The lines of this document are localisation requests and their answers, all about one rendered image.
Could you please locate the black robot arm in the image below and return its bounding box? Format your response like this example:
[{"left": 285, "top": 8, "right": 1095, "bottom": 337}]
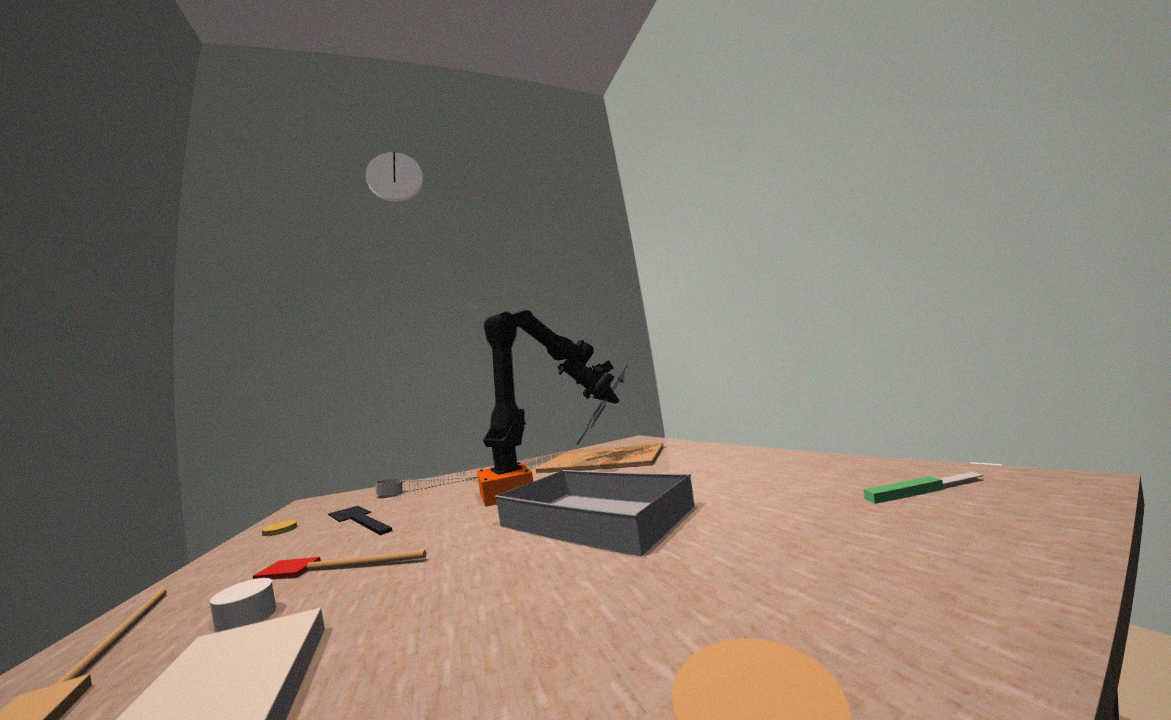
[{"left": 482, "top": 310, "right": 594, "bottom": 475}]

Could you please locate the grey cylinder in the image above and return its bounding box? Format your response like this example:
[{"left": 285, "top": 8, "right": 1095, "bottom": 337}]
[{"left": 210, "top": 578, "right": 276, "bottom": 632}]

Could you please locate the red spatula with wooden handle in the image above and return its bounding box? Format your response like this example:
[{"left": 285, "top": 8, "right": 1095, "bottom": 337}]
[{"left": 253, "top": 550, "right": 427, "bottom": 580}]

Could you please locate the grey spatula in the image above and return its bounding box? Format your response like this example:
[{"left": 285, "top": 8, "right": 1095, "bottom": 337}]
[{"left": 327, "top": 505, "right": 392, "bottom": 535}]

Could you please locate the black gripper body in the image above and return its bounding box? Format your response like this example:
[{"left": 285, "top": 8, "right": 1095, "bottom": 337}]
[{"left": 575, "top": 366, "right": 614, "bottom": 399}]

